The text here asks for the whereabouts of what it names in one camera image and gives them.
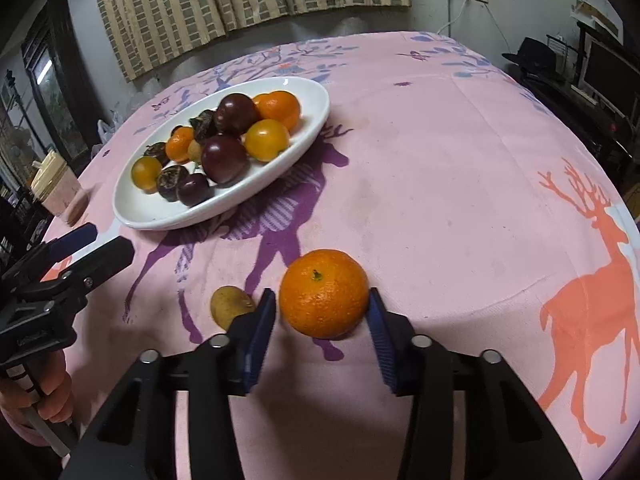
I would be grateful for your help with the yellow-orange kumquat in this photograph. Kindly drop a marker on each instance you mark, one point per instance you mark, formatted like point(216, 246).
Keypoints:
point(146, 173)

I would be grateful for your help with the yellow-brown longan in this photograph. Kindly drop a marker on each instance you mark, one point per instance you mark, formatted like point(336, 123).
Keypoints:
point(194, 151)
point(231, 306)

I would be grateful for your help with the cardboard box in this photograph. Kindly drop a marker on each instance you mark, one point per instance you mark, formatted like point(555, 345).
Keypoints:
point(597, 17)

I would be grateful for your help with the clear plastic bag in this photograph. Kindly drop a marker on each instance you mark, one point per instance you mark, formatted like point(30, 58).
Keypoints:
point(110, 127)

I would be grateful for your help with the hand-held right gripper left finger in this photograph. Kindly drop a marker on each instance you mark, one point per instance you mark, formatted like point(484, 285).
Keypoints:
point(260, 340)

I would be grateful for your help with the dark wooden cabinet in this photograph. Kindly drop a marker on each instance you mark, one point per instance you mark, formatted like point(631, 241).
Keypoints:
point(55, 90)

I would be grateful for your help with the white oval plate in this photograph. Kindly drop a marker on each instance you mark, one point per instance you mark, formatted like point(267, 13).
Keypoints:
point(150, 215)

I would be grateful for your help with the black hat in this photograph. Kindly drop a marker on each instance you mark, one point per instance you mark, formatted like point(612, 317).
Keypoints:
point(532, 57)

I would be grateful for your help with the person's left hand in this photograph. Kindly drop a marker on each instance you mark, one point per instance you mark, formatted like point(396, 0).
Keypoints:
point(55, 390)

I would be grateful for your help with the computer monitor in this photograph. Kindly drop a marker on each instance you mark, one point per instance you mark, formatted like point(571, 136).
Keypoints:
point(610, 80)

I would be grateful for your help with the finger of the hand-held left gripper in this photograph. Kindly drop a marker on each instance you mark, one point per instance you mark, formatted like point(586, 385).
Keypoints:
point(107, 260)
point(75, 240)

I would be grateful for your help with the brown checked curtain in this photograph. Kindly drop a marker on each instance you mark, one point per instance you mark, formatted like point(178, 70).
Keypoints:
point(225, 5)

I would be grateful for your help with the small dark purple plum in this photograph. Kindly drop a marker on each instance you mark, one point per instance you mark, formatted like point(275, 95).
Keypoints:
point(194, 188)

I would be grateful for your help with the pink lidded drink cup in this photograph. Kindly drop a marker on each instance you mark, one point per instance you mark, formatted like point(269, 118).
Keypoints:
point(60, 190)

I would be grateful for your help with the dark brown water chestnut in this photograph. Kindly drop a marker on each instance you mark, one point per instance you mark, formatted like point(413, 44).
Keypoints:
point(204, 125)
point(171, 181)
point(156, 151)

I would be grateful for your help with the pink deer-print tablecloth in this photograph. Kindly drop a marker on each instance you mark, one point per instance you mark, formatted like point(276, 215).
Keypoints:
point(450, 185)

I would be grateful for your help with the large orange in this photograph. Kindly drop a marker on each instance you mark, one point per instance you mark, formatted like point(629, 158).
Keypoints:
point(323, 292)

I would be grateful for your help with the black media shelf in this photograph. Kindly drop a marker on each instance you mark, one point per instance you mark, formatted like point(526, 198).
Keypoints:
point(590, 130)

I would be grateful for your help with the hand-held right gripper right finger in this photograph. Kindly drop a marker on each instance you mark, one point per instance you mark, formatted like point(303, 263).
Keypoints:
point(382, 345)

